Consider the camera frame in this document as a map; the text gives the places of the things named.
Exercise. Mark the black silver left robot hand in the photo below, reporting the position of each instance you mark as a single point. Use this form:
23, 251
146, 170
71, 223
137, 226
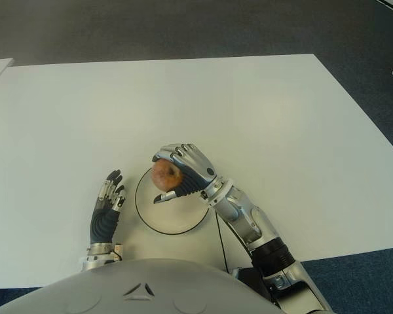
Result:
101, 225

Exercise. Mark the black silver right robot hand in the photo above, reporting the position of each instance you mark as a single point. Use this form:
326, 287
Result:
196, 167

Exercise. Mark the red yellow apple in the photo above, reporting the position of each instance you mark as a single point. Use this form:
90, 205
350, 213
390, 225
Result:
165, 175

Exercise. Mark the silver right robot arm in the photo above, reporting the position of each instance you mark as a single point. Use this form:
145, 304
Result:
249, 219

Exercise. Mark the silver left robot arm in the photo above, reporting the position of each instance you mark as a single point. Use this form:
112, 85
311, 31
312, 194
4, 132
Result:
96, 258

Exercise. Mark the white plate black rim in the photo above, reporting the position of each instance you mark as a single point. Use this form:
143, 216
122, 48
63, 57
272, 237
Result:
177, 216

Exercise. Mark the grey robot torso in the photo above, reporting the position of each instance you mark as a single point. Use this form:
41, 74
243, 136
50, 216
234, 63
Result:
134, 291

